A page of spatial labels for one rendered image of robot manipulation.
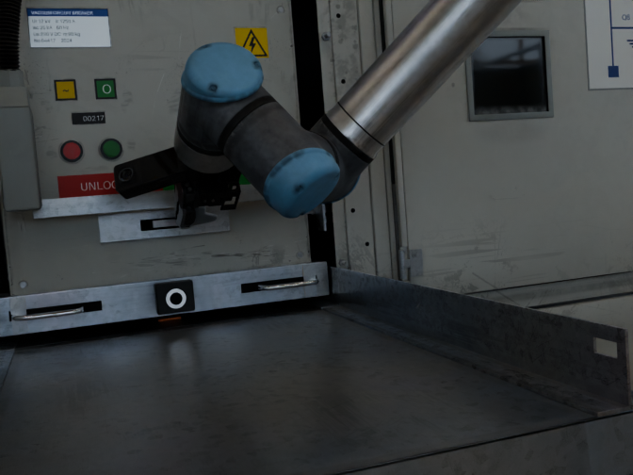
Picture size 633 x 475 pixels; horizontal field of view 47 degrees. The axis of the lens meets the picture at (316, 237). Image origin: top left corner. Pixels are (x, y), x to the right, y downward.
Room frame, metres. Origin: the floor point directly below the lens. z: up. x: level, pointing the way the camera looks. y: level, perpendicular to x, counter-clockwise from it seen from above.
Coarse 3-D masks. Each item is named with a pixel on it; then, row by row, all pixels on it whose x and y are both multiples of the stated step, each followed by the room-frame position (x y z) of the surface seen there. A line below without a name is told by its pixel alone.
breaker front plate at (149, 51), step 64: (64, 0) 1.15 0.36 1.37; (128, 0) 1.18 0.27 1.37; (192, 0) 1.22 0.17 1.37; (256, 0) 1.25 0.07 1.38; (64, 64) 1.15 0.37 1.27; (128, 64) 1.18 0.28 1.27; (64, 128) 1.15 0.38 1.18; (128, 128) 1.18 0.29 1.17; (64, 256) 1.14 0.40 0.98; (128, 256) 1.17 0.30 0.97; (192, 256) 1.21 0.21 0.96; (256, 256) 1.24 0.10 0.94
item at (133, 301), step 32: (96, 288) 1.14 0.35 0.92; (128, 288) 1.16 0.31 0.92; (224, 288) 1.21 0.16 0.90; (256, 288) 1.23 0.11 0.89; (288, 288) 1.25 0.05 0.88; (320, 288) 1.27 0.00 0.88; (0, 320) 1.10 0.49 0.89; (32, 320) 1.11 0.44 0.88; (64, 320) 1.13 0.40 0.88; (96, 320) 1.14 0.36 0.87
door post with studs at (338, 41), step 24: (336, 0) 1.25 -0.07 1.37; (336, 24) 1.25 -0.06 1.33; (336, 48) 1.25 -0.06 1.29; (336, 72) 1.25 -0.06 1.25; (336, 96) 1.25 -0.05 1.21; (360, 192) 1.26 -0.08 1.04; (336, 216) 1.25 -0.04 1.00; (360, 216) 1.26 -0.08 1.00; (336, 240) 1.25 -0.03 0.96; (360, 240) 1.26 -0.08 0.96; (336, 264) 1.25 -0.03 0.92; (360, 264) 1.26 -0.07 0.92
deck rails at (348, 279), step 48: (384, 288) 1.06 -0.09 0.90; (432, 288) 0.91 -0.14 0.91; (432, 336) 0.92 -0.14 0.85; (480, 336) 0.81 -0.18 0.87; (528, 336) 0.73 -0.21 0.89; (576, 336) 0.66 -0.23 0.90; (624, 336) 0.60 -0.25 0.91; (0, 384) 0.86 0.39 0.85; (528, 384) 0.68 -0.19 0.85; (576, 384) 0.66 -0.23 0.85; (624, 384) 0.60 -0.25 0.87
